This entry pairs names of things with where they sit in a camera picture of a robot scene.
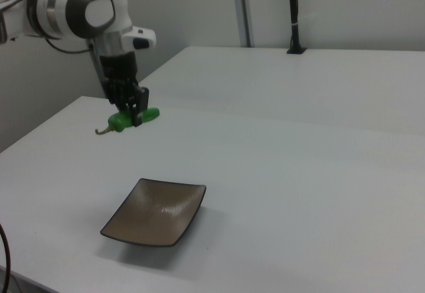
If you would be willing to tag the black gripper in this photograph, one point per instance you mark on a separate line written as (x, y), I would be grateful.
(119, 70)

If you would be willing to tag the green chili pepper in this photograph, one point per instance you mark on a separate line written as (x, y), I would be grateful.
(121, 120)

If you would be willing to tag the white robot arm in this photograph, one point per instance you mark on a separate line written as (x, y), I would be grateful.
(89, 10)

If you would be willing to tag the brown square ceramic plate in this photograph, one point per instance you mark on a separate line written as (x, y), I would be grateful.
(152, 213)

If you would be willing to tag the grey metal partition post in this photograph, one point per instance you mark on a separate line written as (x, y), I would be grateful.
(240, 7)

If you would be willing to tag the black camera stand white band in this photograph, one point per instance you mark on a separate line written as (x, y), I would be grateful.
(293, 7)

